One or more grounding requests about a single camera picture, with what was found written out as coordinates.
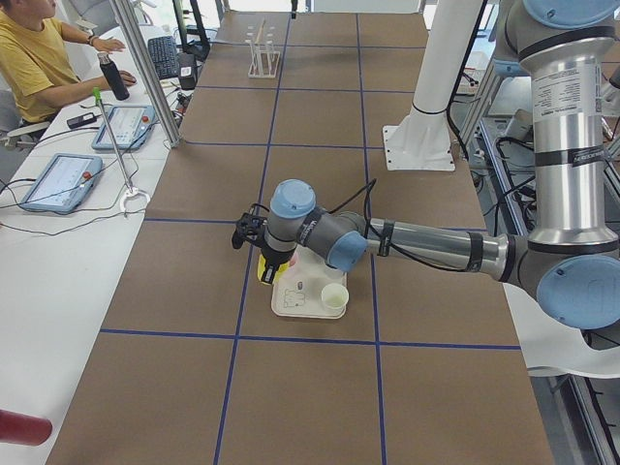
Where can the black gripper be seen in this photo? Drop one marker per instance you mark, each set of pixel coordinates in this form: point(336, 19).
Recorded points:
point(276, 257)

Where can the yellow plastic cup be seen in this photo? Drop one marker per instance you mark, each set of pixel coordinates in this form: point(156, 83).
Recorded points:
point(266, 271)

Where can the cream plastic cup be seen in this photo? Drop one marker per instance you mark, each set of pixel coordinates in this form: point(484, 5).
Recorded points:
point(334, 297)

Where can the wooden rack dowel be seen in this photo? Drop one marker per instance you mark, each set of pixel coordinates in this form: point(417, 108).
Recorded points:
point(259, 38)

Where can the cream plastic tray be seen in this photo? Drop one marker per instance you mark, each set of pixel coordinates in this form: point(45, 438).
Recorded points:
point(297, 294)

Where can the grabber stick green tip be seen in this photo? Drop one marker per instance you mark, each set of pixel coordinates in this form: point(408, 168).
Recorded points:
point(132, 192)

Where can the far teach pendant tablet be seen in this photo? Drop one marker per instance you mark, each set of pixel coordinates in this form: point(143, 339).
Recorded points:
point(130, 124)

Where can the teach pendant tablet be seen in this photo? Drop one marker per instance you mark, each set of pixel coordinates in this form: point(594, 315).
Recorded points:
point(130, 124)
point(64, 184)

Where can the near teach pendant tablet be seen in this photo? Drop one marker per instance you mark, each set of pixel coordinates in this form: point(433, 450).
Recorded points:
point(64, 184)

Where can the black keyboard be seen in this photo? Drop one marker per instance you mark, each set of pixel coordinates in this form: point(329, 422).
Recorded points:
point(163, 53)

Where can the black water bottle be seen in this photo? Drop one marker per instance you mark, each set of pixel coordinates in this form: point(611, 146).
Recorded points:
point(113, 77)

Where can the white chair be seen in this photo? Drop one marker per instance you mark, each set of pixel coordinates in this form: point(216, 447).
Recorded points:
point(551, 349)

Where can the red cylinder bottle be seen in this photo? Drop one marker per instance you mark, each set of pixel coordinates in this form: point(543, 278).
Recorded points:
point(24, 430)

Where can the person in yellow shirt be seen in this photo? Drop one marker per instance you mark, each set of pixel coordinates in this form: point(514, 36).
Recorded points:
point(35, 62)

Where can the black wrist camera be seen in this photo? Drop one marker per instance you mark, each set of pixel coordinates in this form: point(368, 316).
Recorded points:
point(249, 228)

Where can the white wire cup rack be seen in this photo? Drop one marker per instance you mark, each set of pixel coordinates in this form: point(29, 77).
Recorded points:
point(266, 65)

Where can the aluminium frame post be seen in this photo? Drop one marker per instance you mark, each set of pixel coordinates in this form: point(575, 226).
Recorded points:
point(126, 19)

